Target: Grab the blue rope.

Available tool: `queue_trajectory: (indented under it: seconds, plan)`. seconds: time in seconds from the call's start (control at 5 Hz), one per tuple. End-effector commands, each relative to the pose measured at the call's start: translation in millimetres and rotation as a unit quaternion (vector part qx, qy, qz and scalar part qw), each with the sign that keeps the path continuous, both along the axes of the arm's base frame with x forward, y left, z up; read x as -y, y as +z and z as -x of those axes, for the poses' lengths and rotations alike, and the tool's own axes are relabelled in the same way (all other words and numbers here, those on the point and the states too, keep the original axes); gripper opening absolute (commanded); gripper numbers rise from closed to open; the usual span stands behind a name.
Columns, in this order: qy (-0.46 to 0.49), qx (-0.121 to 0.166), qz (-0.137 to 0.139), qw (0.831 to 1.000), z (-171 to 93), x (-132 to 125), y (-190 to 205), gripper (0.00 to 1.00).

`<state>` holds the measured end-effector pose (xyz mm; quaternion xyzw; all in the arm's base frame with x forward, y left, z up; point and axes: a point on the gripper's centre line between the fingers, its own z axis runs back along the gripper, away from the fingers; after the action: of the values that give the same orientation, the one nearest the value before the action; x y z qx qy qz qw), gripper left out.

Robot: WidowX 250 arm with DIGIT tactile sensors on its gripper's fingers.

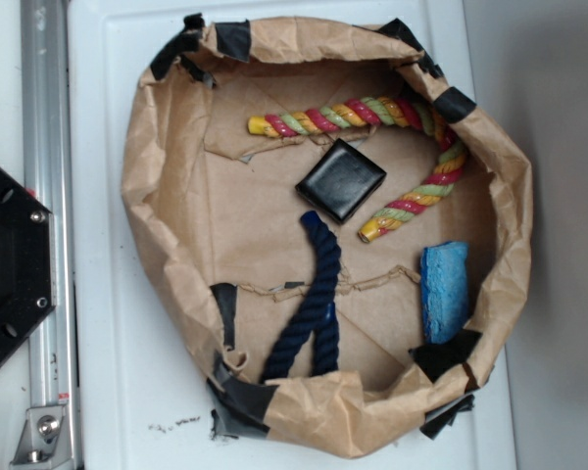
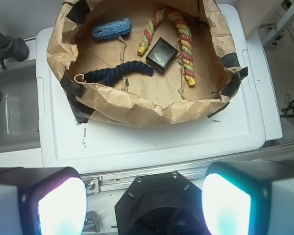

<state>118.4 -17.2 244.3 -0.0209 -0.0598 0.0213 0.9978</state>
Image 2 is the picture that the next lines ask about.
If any crumpled brown paper bag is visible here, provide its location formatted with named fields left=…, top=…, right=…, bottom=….
left=47, top=0, right=248, bottom=128

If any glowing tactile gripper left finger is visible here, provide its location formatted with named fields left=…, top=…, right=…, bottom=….
left=0, top=167, right=87, bottom=235

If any black octagonal mount plate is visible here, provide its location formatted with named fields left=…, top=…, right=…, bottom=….
left=115, top=171, right=210, bottom=235

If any black square box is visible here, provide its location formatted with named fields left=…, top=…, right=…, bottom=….
left=146, top=37, right=178, bottom=73

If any aluminium frame rail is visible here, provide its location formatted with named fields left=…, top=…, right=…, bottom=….
left=81, top=142, right=294, bottom=196

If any white plastic bin lid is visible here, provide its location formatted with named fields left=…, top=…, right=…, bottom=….
left=36, top=3, right=267, bottom=175

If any red yellow green rope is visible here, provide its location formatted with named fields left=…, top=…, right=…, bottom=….
left=137, top=7, right=196, bottom=88

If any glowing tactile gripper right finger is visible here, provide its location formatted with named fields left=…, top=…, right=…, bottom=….
left=201, top=160, right=294, bottom=235

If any dark blue rope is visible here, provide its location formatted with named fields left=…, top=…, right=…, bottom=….
left=84, top=61, right=154, bottom=88

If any black clamp knob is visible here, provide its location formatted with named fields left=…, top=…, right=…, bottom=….
left=0, top=33, right=29, bottom=70

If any blue sponge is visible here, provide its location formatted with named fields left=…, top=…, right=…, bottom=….
left=92, top=17, right=132, bottom=40

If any clear plastic bin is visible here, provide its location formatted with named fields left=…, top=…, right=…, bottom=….
left=0, top=39, right=44, bottom=154

